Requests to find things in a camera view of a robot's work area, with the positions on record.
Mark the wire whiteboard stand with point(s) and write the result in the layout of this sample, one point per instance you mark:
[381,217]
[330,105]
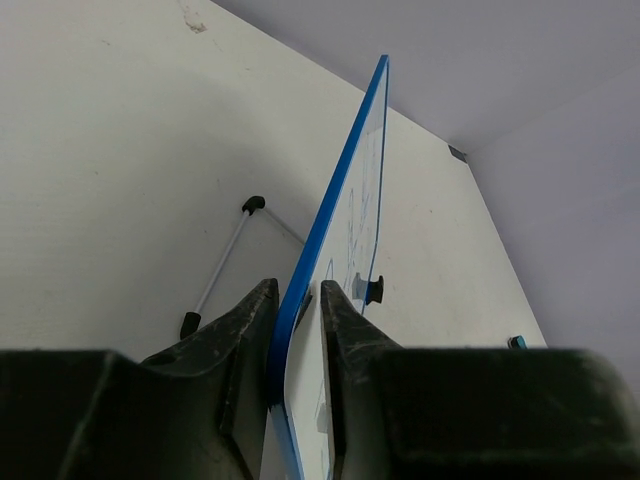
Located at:
[225,260]

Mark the dark corner label right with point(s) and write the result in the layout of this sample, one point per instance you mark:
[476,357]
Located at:
[457,154]

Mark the blue bone-shaped whiteboard eraser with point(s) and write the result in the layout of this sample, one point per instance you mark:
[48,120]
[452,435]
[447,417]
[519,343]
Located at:
[517,342]

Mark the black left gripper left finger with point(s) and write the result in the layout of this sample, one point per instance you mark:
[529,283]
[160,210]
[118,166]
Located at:
[196,410]

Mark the blue-framed whiteboard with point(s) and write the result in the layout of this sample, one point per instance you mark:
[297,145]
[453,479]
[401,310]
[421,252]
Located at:
[341,246]

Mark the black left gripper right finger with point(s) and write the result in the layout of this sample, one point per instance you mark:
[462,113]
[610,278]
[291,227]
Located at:
[464,413]

